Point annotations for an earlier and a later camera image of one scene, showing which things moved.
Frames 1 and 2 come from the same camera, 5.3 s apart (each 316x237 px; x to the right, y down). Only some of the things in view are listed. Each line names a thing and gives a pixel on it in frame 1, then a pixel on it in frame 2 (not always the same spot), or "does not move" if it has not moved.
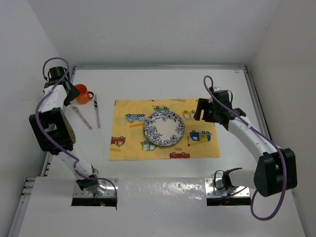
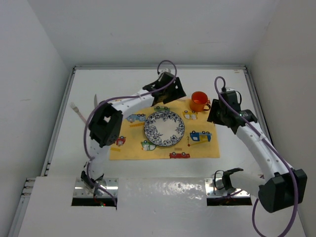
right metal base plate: [215, 188] does not move
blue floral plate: [164, 128] does not move
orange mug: [83, 97] → [198, 100]
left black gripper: [74, 94] → [177, 92]
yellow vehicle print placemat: [160, 129] does not move
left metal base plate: [107, 187] does not move
